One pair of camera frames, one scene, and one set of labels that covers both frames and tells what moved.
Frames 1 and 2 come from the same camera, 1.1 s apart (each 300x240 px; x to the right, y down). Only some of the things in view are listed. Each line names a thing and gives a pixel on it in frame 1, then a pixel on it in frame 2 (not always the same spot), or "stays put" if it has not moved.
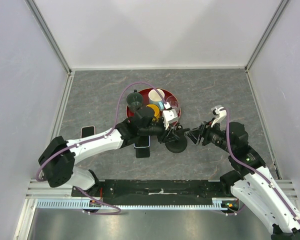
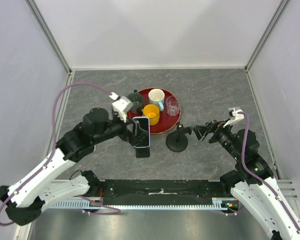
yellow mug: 156,111 stays put
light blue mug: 155,98 stays put
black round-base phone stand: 179,145 stays put
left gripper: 170,135 → 129,134
